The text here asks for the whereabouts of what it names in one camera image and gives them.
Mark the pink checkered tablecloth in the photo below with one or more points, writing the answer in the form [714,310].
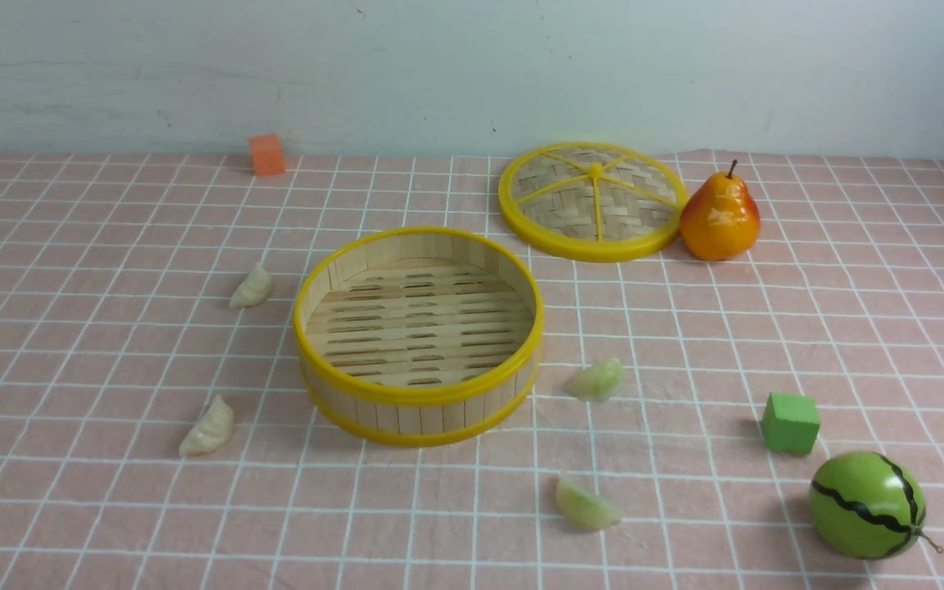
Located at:
[116,334]

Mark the green toy watermelon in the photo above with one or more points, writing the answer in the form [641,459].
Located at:
[867,506]

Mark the bamboo steamer lid yellow rim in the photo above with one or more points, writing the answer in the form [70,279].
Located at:
[592,202]

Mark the green foam cube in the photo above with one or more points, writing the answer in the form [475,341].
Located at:
[791,423]

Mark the orange yellow toy pear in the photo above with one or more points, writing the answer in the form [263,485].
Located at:
[721,220]

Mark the orange foam cube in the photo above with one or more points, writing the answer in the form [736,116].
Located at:
[267,155]

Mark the green dumpling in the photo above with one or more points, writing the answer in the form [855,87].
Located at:
[581,507]
[598,382]

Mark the white dumpling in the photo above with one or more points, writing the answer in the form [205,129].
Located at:
[211,432]
[254,290]

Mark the bamboo steamer tray yellow rim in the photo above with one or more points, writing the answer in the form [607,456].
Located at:
[421,336]

